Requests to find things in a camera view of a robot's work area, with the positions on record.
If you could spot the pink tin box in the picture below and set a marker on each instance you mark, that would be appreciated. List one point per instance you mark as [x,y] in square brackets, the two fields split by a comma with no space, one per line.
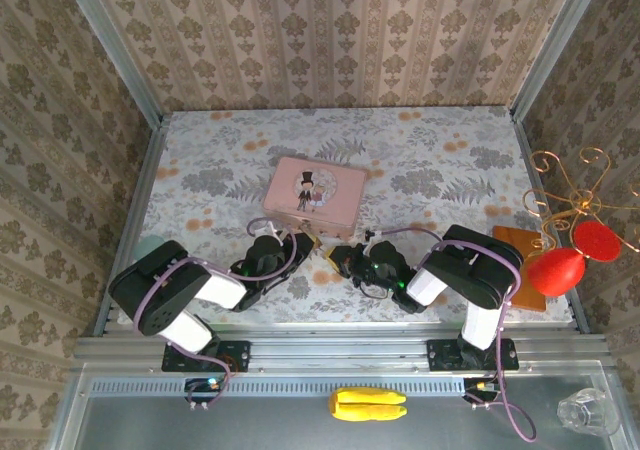
[345,205]

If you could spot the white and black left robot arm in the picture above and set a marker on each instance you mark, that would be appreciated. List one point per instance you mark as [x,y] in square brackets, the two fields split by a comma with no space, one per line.
[160,290]

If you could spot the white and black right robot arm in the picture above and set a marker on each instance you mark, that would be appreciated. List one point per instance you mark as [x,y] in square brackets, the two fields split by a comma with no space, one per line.
[475,270]

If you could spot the floral table cover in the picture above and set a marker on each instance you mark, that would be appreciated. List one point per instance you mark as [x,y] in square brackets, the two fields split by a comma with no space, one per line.
[350,135]

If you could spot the teal plastic cup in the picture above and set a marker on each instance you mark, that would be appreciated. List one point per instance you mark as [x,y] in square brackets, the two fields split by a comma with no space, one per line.
[149,245]

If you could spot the yellow toy banana bunch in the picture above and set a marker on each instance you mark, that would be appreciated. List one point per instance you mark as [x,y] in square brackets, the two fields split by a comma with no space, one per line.
[367,405]

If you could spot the orange wooden board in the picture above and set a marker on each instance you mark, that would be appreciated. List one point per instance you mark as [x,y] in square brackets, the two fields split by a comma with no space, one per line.
[530,290]

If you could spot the grey metal shelf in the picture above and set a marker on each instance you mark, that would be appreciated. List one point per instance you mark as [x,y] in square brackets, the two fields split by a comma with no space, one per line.
[250,425]

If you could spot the red egg-shaped ornament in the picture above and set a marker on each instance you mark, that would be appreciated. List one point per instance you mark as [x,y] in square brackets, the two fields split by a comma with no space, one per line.
[557,270]

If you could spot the red round disc ornament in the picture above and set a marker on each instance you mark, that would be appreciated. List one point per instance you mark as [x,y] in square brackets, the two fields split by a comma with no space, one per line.
[597,240]

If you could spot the clear glass cup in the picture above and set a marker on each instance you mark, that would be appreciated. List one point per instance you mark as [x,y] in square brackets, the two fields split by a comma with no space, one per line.
[587,412]

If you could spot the aluminium mounting rail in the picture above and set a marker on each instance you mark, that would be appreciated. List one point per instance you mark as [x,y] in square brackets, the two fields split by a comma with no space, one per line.
[335,347]

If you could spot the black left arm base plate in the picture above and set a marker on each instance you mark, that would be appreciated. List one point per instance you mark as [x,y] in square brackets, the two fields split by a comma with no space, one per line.
[237,355]

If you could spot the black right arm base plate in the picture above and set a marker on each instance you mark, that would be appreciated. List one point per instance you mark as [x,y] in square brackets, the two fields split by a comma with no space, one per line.
[442,355]

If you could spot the aluminium side rail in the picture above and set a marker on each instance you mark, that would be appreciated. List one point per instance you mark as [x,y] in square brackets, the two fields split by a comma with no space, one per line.
[530,170]
[145,180]

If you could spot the aluminium frame post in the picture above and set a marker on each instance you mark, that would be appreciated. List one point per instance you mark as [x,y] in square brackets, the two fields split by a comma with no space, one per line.
[110,45]
[560,40]

